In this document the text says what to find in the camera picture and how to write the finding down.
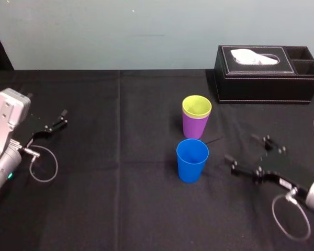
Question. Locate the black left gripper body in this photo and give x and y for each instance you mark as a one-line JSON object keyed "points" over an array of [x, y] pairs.
{"points": [[28, 130]]}

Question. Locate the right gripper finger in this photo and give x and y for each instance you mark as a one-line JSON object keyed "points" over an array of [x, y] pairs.
{"points": [[270, 145], [247, 171]]}

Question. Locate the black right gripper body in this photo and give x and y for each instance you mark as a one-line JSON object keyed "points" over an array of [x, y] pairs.
{"points": [[287, 172]]}

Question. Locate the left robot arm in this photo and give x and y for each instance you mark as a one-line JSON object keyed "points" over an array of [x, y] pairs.
{"points": [[5, 117]]}

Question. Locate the blue plastic cup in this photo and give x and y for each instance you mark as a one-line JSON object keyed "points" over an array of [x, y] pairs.
{"points": [[189, 170]]}

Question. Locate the black leather tissue box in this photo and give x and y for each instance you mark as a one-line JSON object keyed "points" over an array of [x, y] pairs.
{"points": [[261, 86]]}

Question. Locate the purple plastic cup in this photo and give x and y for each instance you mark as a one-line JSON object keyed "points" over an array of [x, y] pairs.
{"points": [[193, 128]]}

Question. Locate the yellow-green plastic cup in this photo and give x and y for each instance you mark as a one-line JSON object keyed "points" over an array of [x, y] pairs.
{"points": [[196, 106]]}

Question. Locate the white tissue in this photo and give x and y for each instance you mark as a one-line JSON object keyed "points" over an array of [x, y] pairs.
{"points": [[251, 57]]}

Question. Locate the black tablecloth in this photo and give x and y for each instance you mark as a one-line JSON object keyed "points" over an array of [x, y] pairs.
{"points": [[120, 209]]}

